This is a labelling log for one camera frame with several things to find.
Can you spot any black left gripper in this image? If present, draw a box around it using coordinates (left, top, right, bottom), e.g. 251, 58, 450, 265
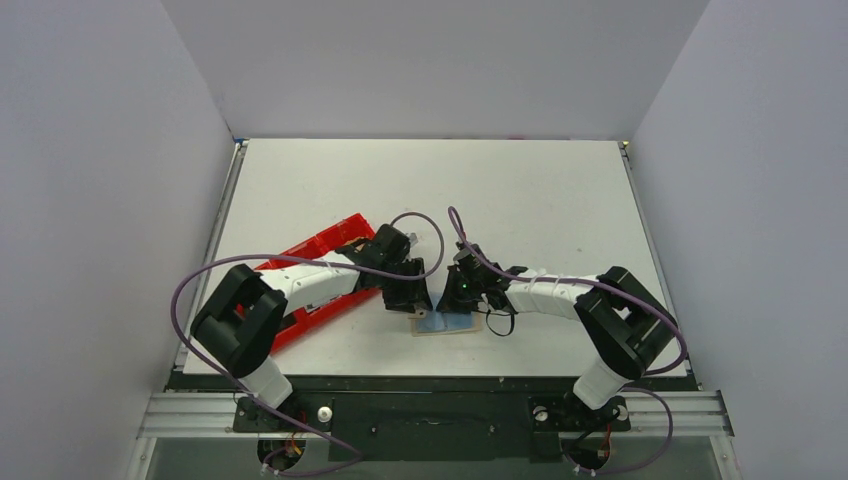
378, 257, 431, 314

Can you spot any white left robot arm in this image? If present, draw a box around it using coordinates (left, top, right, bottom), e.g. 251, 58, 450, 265
191, 224, 433, 430

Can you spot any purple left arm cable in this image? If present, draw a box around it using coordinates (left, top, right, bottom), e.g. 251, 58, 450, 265
170, 211, 446, 478

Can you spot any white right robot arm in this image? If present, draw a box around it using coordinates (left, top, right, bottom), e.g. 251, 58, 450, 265
437, 244, 679, 427

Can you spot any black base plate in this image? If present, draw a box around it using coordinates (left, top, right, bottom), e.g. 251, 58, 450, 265
165, 372, 634, 466

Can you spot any aluminium frame rail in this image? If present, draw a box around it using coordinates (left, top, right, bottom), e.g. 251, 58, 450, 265
138, 391, 734, 439

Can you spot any red plastic tray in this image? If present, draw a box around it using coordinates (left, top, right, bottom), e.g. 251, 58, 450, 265
238, 212, 382, 352

